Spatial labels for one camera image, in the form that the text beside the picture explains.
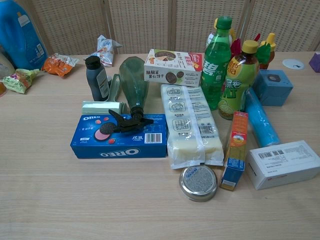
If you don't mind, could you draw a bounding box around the metal tin can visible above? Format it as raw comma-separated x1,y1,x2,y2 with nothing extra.
178,164,217,203

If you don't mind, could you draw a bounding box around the green Sprite bottle green cap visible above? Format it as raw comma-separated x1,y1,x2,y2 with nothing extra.
200,15,234,112

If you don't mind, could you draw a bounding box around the green spray bottle black trigger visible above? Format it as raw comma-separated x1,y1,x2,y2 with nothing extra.
108,56,155,134

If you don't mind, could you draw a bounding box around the pale green lint roller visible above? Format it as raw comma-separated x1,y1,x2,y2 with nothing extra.
81,73,129,116

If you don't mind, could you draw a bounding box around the white cardboard box with barcodes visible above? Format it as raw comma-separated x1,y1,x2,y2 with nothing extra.
245,139,320,191

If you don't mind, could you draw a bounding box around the white round table grommet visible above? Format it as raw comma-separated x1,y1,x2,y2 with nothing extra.
282,58,306,70

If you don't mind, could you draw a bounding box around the blue plastic bag roll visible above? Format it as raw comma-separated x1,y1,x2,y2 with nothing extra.
244,87,281,149

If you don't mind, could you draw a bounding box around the white crumpled snack packet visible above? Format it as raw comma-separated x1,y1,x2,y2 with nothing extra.
89,34,124,68

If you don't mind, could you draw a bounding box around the yellow-cap green tea bottle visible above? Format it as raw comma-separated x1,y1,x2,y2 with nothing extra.
218,39,261,121

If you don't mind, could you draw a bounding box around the green snack packet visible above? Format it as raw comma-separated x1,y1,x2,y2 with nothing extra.
2,68,41,95

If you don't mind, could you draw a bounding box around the blue Oreo biscuit box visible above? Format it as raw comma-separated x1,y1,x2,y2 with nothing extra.
70,113,169,160

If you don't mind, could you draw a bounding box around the dark grey bottle black cap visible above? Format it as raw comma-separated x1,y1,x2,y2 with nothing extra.
84,55,112,102

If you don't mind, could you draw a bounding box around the brown honey bottle yellow cap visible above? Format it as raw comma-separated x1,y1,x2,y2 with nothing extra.
258,32,277,71

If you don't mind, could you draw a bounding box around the orange and blue narrow box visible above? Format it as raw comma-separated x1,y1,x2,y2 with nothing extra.
219,110,250,192

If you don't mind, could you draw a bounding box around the blue cardboard speaker box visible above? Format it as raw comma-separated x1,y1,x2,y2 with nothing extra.
252,69,295,107

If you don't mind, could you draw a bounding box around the wicker folding screen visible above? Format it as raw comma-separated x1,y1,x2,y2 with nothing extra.
14,0,320,56

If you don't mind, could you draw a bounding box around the orange snack packet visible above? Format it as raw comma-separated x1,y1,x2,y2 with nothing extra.
40,52,80,77

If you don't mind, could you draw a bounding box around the blue detergent pump bottle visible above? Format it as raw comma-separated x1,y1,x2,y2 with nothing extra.
0,0,50,71

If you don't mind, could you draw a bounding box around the red and green feather toy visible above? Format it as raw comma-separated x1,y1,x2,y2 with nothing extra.
230,33,272,66

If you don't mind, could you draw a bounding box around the white biscuit box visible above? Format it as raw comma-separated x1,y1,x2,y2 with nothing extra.
143,48,204,88

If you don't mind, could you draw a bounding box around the small purple carton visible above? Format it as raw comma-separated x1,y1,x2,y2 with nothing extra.
308,50,320,74

